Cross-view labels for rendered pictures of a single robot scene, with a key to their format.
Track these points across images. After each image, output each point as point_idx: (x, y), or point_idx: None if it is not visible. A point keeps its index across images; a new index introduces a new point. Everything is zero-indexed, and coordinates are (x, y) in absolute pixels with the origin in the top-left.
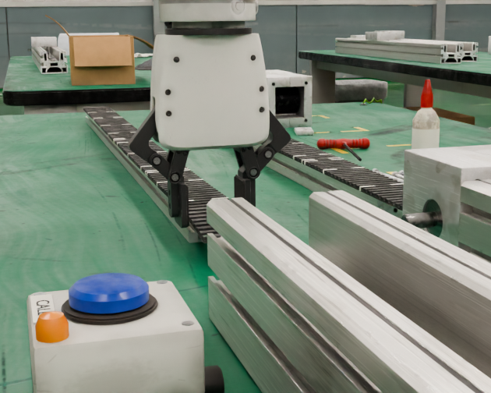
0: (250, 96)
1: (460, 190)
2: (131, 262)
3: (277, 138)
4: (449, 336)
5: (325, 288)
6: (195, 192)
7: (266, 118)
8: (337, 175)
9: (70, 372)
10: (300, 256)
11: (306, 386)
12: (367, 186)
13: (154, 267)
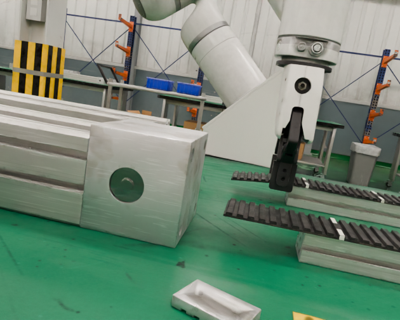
0: (279, 104)
1: None
2: (256, 183)
3: (287, 138)
4: None
5: (58, 100)
6: (331, 186)
7: (279, 120)
8: None
9: None
10: (84, 105)
11: None
12: (331, 220)
13: (244, 183)
